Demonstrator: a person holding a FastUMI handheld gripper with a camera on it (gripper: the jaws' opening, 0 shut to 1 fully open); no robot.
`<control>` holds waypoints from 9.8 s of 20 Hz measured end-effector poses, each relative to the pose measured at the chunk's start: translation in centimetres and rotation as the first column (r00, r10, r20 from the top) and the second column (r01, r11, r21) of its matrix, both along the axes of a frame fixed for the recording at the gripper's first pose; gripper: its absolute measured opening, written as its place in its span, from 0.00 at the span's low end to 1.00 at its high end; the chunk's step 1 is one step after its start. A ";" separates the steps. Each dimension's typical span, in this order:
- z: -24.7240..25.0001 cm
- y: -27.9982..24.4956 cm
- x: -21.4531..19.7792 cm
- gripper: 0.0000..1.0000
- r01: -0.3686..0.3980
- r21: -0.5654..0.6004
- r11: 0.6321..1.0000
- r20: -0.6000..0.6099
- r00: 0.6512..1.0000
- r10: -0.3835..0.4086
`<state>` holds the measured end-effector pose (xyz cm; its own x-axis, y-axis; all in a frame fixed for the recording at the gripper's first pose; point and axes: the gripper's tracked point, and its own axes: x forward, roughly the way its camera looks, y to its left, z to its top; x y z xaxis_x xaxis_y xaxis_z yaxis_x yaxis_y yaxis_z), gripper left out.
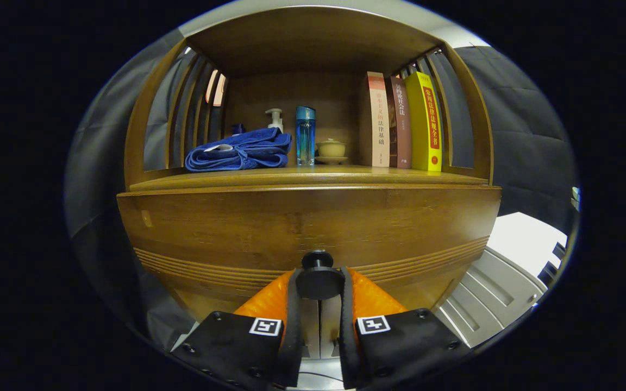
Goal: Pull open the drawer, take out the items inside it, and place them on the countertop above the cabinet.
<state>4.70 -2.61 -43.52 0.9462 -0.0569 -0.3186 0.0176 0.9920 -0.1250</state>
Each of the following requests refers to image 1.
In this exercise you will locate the beige lidded teacup with saucer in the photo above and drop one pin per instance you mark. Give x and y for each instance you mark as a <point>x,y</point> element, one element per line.
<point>331,148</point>

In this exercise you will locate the yellow book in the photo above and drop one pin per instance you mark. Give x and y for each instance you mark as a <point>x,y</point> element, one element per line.
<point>424,125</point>

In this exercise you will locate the tall blue glass bottle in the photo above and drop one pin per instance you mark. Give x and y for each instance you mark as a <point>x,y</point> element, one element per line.
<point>305,136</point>

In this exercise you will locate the black drawer knob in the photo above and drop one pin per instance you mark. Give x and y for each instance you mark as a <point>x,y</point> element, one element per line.
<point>318,282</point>

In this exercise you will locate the orange and white book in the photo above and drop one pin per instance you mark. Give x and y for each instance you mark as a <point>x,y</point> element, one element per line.
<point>378,119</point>

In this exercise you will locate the wooden drawer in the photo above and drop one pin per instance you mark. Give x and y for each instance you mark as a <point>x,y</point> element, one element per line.
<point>291,228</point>

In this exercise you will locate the folded blue towel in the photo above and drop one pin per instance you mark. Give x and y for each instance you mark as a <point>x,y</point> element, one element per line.
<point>237,152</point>

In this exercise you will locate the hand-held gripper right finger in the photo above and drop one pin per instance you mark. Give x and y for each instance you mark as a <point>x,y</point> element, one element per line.
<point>345,331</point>

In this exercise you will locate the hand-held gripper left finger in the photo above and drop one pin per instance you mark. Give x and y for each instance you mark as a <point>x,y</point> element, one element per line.
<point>293,326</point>

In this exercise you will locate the wooden countertop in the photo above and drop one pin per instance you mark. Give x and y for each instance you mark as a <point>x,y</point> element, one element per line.
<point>318,175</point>

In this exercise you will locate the white pump bottle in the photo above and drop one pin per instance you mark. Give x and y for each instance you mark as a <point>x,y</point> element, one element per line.
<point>276,122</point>

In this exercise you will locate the white equipment case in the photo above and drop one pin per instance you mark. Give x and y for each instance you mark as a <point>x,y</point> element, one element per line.
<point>519,239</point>

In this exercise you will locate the wooden cabinet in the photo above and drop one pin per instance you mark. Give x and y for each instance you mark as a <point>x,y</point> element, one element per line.
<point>291,98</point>

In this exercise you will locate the brown book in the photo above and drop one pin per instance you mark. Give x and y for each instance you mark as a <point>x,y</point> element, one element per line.
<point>401,125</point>

